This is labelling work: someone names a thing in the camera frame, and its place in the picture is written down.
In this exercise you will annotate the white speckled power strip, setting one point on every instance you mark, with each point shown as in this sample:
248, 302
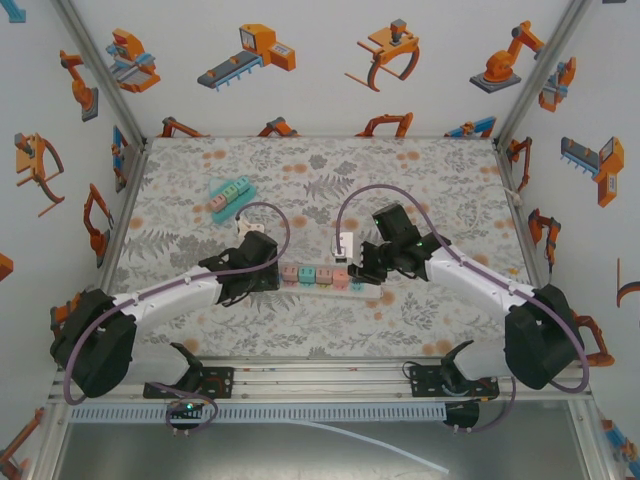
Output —
370, 294

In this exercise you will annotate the salmon plug cube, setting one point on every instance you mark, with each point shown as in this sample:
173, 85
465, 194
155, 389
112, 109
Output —
340, 279

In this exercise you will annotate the pink plug cube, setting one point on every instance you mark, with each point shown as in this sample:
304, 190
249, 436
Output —
218, 203
289, 275

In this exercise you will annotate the mauve plug cube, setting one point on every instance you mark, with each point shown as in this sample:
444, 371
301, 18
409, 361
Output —
323, 277

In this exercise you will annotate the teal mountain-shaped power strip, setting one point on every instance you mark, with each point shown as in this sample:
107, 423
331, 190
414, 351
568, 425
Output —
222, 216

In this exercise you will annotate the green plug cube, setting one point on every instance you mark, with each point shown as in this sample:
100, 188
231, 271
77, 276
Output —
230, 193

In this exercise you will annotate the grey-teal plug cube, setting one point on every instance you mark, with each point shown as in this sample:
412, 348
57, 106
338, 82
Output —
243, 185

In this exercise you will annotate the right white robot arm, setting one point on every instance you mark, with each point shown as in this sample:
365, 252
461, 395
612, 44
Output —
475, 280

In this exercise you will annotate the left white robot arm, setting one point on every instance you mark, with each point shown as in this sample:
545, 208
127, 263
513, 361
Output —
170, 295

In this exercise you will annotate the floral table mat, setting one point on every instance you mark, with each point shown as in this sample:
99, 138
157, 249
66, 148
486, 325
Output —
400, 165

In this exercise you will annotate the small black controller box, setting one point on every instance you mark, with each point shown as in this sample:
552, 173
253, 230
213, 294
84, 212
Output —
185, 415
462, 415

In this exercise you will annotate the white plastic tube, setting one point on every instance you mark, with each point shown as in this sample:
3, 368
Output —
400, 449

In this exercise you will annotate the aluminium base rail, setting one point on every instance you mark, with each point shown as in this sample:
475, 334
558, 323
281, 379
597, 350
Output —
320, 382

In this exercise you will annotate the aluminium side rail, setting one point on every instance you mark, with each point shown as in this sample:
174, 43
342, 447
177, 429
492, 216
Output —
521, 215
119, 215

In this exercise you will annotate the aluminium frame post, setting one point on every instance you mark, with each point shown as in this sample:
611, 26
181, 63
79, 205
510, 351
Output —
101, 70
539, 70

